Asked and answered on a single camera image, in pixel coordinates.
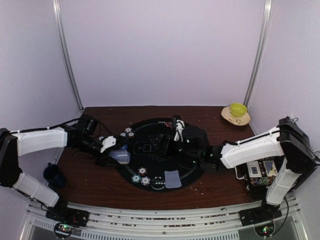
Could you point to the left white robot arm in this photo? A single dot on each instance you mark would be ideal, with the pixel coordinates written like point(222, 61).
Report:
point(85, 134)

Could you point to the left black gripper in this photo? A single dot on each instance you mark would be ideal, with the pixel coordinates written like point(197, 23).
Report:
point(104, 161)

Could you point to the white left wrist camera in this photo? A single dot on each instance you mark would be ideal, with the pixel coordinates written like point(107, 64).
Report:
point(107, 142)

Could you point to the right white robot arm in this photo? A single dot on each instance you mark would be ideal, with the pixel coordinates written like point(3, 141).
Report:
point(229, 155)

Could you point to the right aluminium frame post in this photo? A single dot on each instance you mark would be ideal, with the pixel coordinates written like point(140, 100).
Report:
point(261, 47)

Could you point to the blue orange ten chip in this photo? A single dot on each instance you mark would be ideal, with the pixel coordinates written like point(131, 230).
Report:
point(128, 130)

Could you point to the dark blue mug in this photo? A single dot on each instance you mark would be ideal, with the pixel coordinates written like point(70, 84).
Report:
point(54, 176)

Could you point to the red triangular dealer marker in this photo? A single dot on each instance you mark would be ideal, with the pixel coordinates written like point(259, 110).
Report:
point(169, 124)

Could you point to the poker chips row in case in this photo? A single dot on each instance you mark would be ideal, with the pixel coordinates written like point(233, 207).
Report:
point(261, 181)

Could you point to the playing card deck in case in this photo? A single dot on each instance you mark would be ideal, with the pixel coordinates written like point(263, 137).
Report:
point(254, 169)

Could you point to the black white chip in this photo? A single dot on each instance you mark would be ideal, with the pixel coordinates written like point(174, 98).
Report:
point(142, 171)

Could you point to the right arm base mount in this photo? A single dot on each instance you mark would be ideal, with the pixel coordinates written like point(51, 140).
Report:
point(265, 212)

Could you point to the beige plate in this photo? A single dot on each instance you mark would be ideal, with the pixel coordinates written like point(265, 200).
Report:
point(235, 120)

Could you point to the aluminium front rail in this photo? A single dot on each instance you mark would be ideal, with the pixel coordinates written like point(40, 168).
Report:
point(217, 223)

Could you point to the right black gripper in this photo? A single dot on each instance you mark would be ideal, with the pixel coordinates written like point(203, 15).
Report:
point(162, 139)

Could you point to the black poker case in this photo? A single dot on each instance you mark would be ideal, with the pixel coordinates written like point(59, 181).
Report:
point(255, 187)

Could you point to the aluminium frame post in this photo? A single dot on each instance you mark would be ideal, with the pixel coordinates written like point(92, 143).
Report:
point(261, 47)
point(65, 53)

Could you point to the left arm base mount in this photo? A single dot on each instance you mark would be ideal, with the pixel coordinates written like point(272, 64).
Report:
point(72, 216)

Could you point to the grey card deck box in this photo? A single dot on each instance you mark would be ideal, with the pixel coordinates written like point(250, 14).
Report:
point(122, 156)

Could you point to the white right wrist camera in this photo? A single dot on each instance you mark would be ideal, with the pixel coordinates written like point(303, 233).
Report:
point(178, 126)

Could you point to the face down card front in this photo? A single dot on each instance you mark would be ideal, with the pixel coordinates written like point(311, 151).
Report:
point(172, 179)

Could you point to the round black poker mat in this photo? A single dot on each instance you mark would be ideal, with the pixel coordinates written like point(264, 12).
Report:
point(150, 165)

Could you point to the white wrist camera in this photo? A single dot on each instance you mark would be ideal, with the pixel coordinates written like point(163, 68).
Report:
point(107, 142)
point(178, 126)

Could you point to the left aluminium frame post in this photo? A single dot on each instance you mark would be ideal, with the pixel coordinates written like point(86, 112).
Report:
point(65, 53)

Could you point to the green plastic bowl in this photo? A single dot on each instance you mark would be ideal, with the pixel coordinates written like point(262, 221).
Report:
point(238, 109)

